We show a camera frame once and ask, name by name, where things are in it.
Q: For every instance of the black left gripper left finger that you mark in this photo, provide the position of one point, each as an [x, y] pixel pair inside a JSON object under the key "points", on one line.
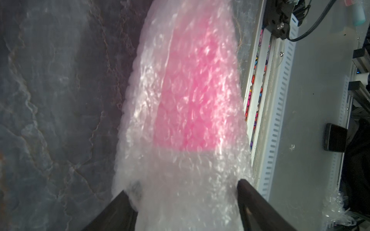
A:
{"points": [[117, 216]]}

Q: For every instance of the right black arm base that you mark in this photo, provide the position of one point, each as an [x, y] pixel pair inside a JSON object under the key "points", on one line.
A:
{"points": [[278, 15]]}

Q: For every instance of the white slotted cable duct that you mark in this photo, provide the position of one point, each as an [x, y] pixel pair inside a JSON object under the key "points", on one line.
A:
{"points": [[277, 55]]}

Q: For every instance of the pink plastic wine glass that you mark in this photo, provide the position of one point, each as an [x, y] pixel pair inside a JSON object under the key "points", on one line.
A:
{"points": [[200, 103]]}

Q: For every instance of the bubble wrap sheet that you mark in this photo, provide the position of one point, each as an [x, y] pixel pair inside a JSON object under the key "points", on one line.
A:
{"points": [[175, 190]]}

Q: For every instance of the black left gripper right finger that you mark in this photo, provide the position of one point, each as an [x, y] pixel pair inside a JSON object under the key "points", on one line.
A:
{"points": [[265, 215]]}

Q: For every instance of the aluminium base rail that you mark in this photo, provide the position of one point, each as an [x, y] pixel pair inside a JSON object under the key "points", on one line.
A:
{"points": [[255, 75]]}

